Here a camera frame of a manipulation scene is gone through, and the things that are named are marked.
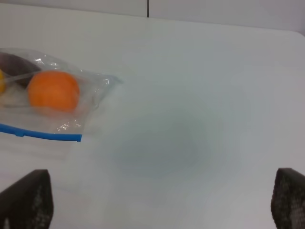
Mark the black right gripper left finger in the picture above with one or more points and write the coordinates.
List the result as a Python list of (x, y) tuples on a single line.
[(27, 203)]

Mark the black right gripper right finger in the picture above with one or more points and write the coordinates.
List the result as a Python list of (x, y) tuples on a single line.
[(288, 199)]

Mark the clear zip bag blue strip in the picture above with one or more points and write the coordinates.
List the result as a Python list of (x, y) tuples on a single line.
[(19, 118)]

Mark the orange fruit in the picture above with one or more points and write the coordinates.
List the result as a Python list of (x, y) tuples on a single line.
[(54, 89)]

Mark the yellow fruit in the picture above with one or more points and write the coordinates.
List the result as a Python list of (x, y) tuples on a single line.
[(2, 82)]

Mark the dark purple eggplant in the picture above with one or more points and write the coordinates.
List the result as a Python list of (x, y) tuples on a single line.
[(17, 69)]

